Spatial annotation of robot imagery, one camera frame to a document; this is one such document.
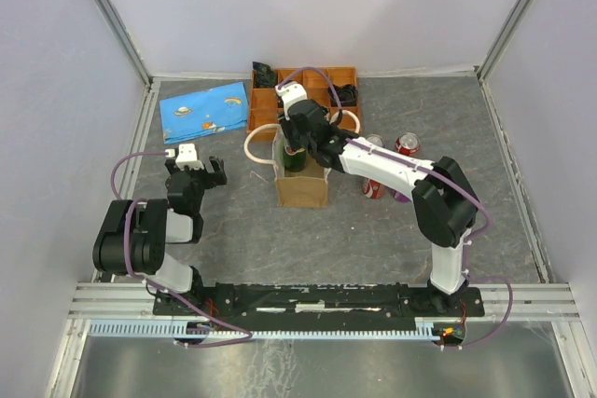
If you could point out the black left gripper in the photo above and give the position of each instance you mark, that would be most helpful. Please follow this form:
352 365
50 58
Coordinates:
213 179

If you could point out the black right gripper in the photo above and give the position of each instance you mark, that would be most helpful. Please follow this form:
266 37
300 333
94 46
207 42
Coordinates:
287 125

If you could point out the green glass bottle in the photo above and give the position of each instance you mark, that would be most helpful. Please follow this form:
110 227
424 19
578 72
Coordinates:
294 160

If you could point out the brown canvas bag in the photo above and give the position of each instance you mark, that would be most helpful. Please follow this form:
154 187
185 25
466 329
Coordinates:
307 188

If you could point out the purple soda can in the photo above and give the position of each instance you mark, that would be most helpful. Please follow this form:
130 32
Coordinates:
374 141
400 197

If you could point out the red soda can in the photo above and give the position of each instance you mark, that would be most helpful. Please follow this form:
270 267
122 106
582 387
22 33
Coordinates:
407 144
372 189

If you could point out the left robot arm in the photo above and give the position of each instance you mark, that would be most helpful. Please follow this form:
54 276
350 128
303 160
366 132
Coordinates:
132 241

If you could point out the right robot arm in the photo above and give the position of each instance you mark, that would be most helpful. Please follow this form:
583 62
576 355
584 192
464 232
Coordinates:
444 202

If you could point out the orange compartment tray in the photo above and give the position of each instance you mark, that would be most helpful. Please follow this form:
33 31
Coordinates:
264 105

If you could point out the black rolled band right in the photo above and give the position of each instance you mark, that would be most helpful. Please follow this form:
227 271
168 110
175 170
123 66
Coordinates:
345 96

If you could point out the blue patterned cloth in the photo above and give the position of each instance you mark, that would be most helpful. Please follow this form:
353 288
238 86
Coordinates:
205 112

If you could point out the dark patterned rolled fabric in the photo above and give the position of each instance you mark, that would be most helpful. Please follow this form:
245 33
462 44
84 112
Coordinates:
264 76

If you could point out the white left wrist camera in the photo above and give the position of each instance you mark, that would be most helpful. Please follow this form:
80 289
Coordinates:
188 158

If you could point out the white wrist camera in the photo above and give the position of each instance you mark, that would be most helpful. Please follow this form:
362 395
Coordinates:
188 158
291 93

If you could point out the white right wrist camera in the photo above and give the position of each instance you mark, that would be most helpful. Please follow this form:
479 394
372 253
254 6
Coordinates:
291 93

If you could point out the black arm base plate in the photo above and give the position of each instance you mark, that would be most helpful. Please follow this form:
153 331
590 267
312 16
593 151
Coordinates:
310 308

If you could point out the light blue cable duct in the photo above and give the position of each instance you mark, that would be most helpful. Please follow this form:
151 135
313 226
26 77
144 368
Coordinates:
182 330

